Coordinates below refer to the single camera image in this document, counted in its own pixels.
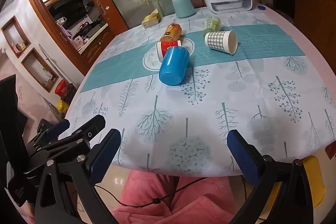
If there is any red paper cup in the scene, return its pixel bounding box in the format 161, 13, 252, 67
155, 40, 182, 62

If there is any blue plastic cup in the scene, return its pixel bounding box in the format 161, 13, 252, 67
159, 46, 190, 86

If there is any grey checked paper cup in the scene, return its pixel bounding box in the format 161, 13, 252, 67
205, 30, 238, 55

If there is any green translucent cup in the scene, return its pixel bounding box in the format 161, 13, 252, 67
202, 15, 221, 37

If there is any yellow round object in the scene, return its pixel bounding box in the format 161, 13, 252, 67
56, 100, 69, 113

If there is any red round tin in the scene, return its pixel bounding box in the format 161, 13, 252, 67
55, 79, 77, 105

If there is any pink robe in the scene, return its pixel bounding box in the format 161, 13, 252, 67
112, 170, 237, 223

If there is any yellow chair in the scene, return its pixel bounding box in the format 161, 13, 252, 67
257, 156, 326, 223

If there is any tree print tablecloth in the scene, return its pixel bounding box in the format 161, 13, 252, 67
65, 8, 335, 177

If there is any yellow tissue box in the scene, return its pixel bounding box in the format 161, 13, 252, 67
141, 9, 161, 28

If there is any teal cylindrical container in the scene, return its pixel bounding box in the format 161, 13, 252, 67
172, 0, 195, 18

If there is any wooden door frame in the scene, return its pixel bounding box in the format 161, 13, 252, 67
29, 0, 128, 75

